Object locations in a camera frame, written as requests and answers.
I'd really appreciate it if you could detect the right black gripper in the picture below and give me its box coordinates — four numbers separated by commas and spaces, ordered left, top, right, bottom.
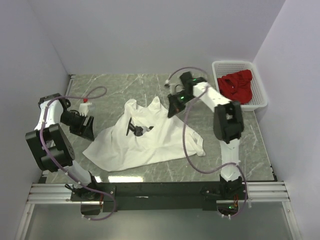
167, 91, 195, 119

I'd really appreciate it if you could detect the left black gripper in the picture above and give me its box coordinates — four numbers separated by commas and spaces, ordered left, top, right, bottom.
60, 110, 94, 142

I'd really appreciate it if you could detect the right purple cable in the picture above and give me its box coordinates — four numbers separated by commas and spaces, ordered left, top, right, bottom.
165, 65, 251, 219

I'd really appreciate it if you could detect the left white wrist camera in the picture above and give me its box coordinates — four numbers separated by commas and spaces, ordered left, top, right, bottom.
78, 98, 96, 117

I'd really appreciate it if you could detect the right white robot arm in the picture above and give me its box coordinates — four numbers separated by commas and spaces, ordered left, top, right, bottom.
167, 71, 247, 200

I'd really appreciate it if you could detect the red t shirt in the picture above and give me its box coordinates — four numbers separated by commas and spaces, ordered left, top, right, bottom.
217, 69, 253, 105

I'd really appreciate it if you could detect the black base beam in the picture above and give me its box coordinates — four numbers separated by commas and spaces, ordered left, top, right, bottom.
65, 179, 248, 216

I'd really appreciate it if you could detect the white t shirt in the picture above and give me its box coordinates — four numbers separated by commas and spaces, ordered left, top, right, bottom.
83, 96, 206, 172

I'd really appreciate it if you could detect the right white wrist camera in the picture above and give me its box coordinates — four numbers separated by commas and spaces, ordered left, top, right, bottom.
164, 79, 180, 95

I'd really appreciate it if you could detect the white plastic basket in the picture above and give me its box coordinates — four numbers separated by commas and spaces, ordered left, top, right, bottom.
212, 60, 268, 112

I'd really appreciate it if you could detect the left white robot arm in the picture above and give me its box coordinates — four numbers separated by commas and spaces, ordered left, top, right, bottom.
25, 93, 100, 201

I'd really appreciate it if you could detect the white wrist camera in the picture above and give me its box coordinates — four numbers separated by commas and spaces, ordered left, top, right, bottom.
78, 98, 96, 117
164, 79, 180, 95

